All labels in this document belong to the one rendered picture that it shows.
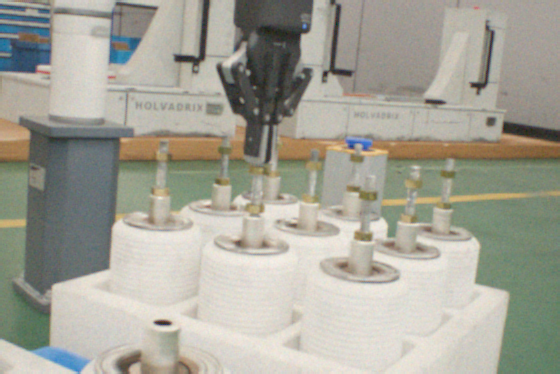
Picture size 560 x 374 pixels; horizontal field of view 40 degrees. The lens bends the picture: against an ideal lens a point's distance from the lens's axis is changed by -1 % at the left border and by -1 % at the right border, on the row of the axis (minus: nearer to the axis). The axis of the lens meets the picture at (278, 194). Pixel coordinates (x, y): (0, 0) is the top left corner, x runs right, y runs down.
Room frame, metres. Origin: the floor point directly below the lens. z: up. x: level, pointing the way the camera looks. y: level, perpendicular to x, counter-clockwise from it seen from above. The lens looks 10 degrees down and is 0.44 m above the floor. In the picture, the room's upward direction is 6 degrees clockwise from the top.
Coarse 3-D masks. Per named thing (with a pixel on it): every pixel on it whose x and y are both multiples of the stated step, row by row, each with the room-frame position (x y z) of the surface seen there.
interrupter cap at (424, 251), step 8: (376, 240) 0.82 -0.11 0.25; (384, 240) 0.83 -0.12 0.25; (392, 240) 0.83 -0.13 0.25; (376, 248) 0.78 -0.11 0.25; (384, 248) 0.79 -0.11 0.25; (392, 248) 0.80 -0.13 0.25; (416, 248) 0.81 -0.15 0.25; (424, 248) 0.81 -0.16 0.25; (432, 248) 0.81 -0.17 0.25; (400, 256) 0.77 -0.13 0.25; (408, 256) 0.76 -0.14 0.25; (416, 256) 0.77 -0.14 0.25; (424, 256) 0.77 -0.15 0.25; (432, 256) 0.77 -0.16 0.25; (440, 256) 0.79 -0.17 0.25
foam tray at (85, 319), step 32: (64, 288) 0.78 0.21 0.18; (96, 288) 0.81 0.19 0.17; (480, 288) 0.94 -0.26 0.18; (64, 320) 0.77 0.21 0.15; (96, 320) 0.75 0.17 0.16; (128, 320) 0.73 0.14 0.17; (192, 320) 0.72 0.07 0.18; (448, 320) 0.80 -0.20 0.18; (480, 320) 0.82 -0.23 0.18; (96, 352) 0.75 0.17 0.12; (224, 352) 0.68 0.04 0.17; (256, 352) 0.66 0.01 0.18; (288, 352) 0.66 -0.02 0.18; (416, 352) 0.69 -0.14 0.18; (448, 352) 0.72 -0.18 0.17; (480, 352) 0.84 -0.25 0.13
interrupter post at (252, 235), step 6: (246, 216) 0.75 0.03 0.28; (246, 222) 0.75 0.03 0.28; (252, 222) 0.75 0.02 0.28; (258, 222) 0.75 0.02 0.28; (246, 228) 0.75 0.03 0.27; (252, 228) 0.75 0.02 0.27; (258, 228) 0.75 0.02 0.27; (246, 234) 0.75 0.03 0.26; (252, 234) 0.75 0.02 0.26; (258, 234) 0.75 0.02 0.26; (246, 240) 0.75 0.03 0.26; (252, 240) 0.75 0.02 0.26; (258, 240) 0.75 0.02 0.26; (246, 246) 0.75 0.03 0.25; (252, 246) 0.75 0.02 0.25; (258, 246) 0.75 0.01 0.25
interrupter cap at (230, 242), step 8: (216, 240) 0.75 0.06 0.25; (224, 240) 0.75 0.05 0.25; (232, 240) 0.76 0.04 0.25; (240, 240) 0.77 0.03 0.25; (264, 240) 0.77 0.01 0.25; (272, 240) 0.77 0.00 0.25; (280, 240) 0.77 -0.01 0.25; (224, 248) 0.73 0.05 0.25; (232, 248) 0.72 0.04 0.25; (240, 248) 0.73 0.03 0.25; (248, 248) 0.73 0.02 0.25; (256, 248) 0.75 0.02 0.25; (264, 248) 0.74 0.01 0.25; (272, 248) 0.74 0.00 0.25; (280, 248) 0.75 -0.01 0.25; (288, 248) 0.75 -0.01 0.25
